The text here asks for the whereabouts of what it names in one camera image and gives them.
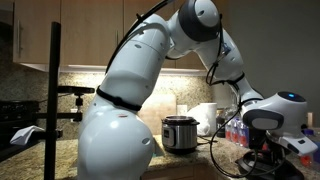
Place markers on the white crumpled cloth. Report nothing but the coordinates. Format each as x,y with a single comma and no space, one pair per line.
23,135

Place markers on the black bottle white label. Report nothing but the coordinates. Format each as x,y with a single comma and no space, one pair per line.
220,126

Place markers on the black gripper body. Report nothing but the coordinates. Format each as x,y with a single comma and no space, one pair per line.
257,138

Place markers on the light wood cabinet door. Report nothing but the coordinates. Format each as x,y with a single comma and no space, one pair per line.
191,65
133,8
33,33
86,33
225,16

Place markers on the black rice cooker lid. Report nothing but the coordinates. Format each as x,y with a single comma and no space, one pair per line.
271,168

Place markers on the white wall outlet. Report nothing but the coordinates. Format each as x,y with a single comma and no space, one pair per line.
182,109

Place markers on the blue red water bottle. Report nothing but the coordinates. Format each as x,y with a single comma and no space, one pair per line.
228,130
244,136
317,146
235,131
306,160
265,146

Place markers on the black camera stand pole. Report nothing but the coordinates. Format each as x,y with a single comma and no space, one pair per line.
51,100

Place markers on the pale cutting board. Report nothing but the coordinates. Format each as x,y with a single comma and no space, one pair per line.
163,106

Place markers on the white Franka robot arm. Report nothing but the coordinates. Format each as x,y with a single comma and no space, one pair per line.
126,66

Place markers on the silver rice cooker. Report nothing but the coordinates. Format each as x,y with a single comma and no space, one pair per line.
180,135

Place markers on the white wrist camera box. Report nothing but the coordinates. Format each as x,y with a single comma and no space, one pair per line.
296,145

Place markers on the black stereo camera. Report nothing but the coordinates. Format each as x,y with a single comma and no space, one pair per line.
76,90

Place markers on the black stove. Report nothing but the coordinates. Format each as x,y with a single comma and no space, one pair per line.
16,113

